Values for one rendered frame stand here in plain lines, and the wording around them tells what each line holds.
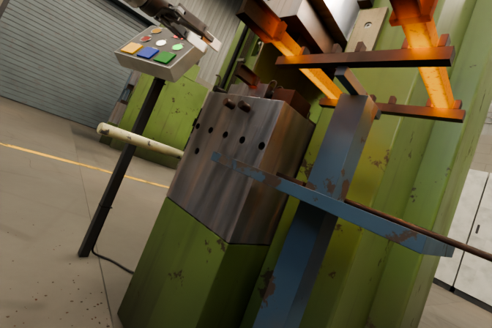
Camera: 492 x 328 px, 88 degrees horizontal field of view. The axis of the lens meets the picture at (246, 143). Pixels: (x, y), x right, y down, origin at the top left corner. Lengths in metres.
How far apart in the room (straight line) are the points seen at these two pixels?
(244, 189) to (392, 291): 0.74
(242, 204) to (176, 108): 5.10
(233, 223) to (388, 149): 0.49
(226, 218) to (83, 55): 8.27
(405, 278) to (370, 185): 0.51
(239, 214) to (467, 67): 1.10
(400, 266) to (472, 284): 4.61
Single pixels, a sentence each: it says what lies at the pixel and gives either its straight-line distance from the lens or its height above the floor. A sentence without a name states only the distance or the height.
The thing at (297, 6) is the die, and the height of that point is 1.30.
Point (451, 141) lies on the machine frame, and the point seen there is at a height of 1.08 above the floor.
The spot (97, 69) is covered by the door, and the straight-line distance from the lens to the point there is 8.83.
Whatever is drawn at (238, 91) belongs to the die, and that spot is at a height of 0.95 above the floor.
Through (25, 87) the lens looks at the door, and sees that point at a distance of 8.80.
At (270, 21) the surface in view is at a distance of 0.54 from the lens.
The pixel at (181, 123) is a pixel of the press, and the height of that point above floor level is 1.01.
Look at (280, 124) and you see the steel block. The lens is 0.78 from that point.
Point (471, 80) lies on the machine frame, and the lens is 1.38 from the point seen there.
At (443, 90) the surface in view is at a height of 0.95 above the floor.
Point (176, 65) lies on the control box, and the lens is 1.23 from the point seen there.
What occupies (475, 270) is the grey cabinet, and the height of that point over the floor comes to 0.49.
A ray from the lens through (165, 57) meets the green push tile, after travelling 1.26.
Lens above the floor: 0.70
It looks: 4 degrees up
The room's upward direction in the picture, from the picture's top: 22 degrees clockwise
